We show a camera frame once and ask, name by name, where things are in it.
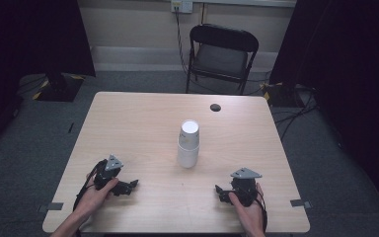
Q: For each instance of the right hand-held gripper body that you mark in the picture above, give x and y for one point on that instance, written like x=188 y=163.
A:
x=245 y=187

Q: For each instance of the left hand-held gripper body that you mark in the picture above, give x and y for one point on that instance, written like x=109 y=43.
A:
x=107 y=171

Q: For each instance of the white paper cup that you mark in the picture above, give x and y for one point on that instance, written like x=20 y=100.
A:
x=187 y=157
x=189 y=130

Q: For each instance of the person's right hand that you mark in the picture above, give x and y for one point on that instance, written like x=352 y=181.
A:
x=250 y=215

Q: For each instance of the person's left hand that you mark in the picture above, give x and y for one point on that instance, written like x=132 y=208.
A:
x=93 y=197

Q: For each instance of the grey tape strip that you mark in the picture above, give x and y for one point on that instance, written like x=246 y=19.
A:
x=54 y=206
x=299 y=203

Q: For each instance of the black table grommet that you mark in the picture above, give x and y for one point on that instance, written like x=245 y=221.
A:
x=215 y=107

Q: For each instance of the black stand base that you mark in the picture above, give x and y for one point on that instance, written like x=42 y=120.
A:
x=281 y=95
x=59 y=89

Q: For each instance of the black folding chair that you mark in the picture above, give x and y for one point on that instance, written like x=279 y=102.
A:
x=222 y=56

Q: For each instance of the dark curtain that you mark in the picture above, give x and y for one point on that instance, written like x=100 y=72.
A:
x=29 y=49
x=348 y=65

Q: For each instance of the white wall socket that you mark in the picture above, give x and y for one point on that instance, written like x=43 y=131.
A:
x=181 y=6

